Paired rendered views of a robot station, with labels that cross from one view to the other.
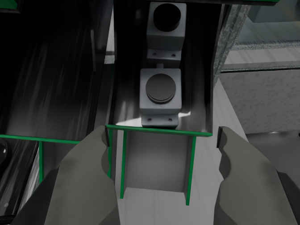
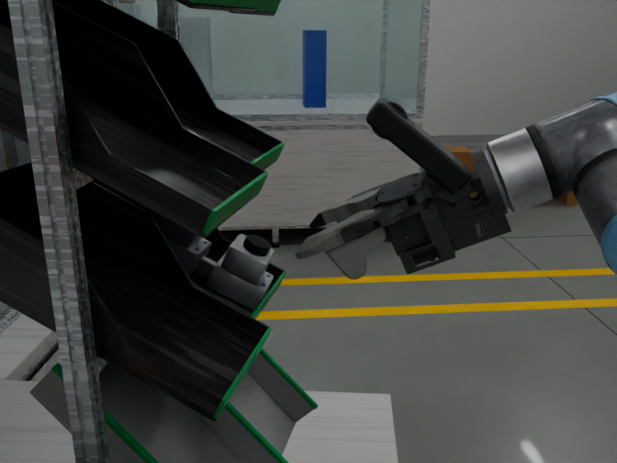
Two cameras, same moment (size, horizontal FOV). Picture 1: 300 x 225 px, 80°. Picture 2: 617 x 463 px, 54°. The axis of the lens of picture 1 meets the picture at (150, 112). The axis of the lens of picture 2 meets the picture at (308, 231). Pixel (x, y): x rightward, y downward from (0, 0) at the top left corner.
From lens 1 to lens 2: 62 cm
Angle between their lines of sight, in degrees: 70
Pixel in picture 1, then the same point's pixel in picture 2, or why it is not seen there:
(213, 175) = not seen: hidden behind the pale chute
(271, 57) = not seen: hidden behind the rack
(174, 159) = (252, 395)
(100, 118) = (167, 415)
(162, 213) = not seen: outside the picture
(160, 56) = (201, 247)
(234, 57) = (14, 346)
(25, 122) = (211, 380)
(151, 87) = (256, 244)
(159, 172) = (263, 425)
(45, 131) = (231, 368)
